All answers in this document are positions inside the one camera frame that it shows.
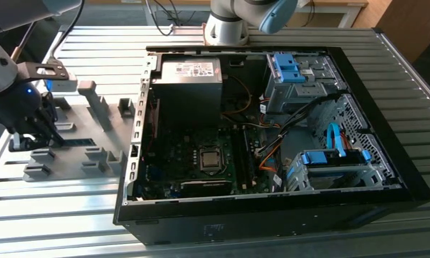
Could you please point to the grey power supply unit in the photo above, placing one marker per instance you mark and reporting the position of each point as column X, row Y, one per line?
column 186, row 96

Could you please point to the white framed desk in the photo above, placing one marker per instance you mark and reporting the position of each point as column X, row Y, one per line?
column 349, row 16

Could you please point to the grey parts rack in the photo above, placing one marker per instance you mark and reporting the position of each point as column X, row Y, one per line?
column 89, row 126

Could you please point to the black graphics card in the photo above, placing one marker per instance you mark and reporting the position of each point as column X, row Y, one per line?
column 205, row 188

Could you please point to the small wooden cabinet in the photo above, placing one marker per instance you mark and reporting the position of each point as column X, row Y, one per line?
column 374, row 13

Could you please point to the silver disk bay cage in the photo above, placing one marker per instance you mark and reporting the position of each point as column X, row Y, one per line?
column 343, row 170

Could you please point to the white background table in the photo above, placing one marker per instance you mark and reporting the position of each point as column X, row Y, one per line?
column 149, row 16

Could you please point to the green motherboard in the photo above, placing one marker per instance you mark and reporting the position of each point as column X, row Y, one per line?
column 175, row 161

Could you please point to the black open PC case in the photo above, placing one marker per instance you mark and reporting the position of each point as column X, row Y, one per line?
column 235, row 223

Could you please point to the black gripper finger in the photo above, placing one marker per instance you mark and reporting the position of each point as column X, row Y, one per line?
column 47, row 133

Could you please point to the black wrist camera white bracket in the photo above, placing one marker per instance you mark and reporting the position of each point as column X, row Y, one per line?
column 21, row 145

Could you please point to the green RAM stick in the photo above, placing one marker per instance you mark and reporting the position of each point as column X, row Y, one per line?
column 78, row 142

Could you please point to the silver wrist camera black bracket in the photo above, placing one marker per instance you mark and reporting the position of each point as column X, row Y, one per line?
column 65, row 85

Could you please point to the silver drive cage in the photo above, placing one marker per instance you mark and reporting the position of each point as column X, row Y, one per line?
column 307, row 91

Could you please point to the blue disk carrier with disk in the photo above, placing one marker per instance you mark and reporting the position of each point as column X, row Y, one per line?
column 317, row 158

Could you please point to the large wooden cabinet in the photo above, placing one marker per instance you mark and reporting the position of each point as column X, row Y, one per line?
column 411, row 24

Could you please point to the CPU socket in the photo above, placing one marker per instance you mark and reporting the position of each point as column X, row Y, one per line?
column 201, row 169

